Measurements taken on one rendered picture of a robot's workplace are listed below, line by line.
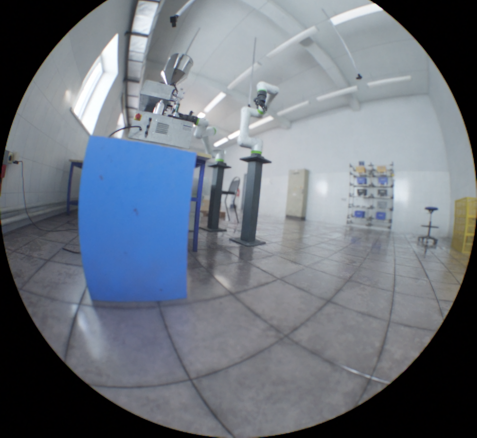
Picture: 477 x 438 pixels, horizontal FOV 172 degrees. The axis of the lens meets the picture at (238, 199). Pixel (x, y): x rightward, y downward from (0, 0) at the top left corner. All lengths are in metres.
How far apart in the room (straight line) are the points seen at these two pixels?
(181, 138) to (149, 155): 0.71
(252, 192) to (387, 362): 1.66
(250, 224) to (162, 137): 1.18
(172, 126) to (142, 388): 1.37
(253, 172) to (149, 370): 1.69
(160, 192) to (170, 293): 0.40
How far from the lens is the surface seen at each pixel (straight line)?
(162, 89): 1.46
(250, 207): 1.66
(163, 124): 1.27
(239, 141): 1.77
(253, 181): 1.67
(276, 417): 0.46
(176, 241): 0.61
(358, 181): 5.17
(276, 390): 0.48
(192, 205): 2.02
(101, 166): 0.59
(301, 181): 6.25
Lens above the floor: 0.43
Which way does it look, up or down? 1 degrees up
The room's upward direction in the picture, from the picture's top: 6 degrees clockwise
